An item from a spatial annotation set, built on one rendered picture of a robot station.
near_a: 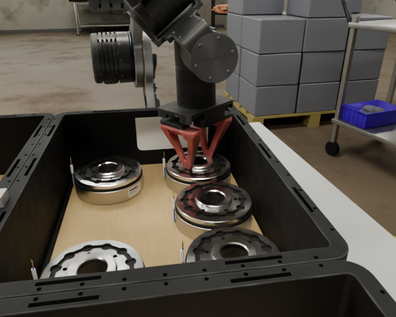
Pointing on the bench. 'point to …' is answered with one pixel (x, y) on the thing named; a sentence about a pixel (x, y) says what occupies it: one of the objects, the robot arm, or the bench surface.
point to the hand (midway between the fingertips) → (198, 158)
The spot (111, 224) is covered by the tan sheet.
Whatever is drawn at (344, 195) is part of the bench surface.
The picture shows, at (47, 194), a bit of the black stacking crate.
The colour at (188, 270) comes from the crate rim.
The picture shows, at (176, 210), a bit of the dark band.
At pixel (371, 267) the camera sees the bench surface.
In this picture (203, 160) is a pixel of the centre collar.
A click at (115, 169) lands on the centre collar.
